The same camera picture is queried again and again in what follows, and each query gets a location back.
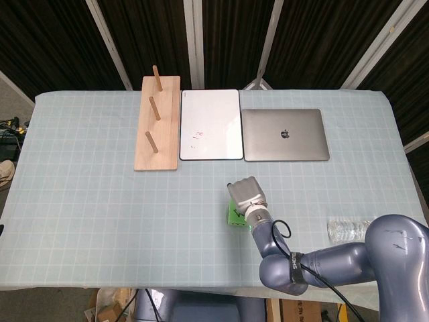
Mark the wooden board with three pegs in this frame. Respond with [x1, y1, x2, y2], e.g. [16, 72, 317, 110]
[133, 65, 181, 172]

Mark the white tablet whiteboard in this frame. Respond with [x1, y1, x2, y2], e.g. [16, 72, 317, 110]
[179, 89, 243, 162]

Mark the green cube with black numbers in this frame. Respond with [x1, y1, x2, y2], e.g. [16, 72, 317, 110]
[225, 198, 251, 227]

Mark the brown cardboard box with print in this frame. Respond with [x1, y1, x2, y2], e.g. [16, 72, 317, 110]
[266, 298, 345, 322]

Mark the clear plastic water bottle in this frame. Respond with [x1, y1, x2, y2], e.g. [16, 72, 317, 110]
[327, 218, 372, 243]

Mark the black velcro strap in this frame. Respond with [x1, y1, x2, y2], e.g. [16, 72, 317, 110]
[288, 251, 304, 284]

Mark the tangled cables and power strip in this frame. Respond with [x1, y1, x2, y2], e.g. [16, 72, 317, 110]
[0, 116, 29, 162]

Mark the white tripod stand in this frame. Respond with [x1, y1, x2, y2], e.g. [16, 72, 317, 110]
[243, 65, 273, 91]

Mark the grey closed laptop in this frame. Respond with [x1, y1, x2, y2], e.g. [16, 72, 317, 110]
[241, 108, 331, 162]

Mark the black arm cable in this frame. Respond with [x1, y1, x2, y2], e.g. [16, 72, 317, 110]
[270, 219, 359, 322]

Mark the light blue grid tablecloth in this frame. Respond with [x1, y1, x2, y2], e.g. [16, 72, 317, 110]
[0, 89, 429, 303]

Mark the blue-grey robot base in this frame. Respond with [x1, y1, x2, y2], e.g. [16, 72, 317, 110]
[133, 288, 267, 322]

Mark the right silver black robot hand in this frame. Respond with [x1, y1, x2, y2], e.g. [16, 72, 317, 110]
[227, 176, 269, 213]

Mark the open cardboard box with scraps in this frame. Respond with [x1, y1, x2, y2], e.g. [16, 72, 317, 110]
[83, 288, 138, 322]

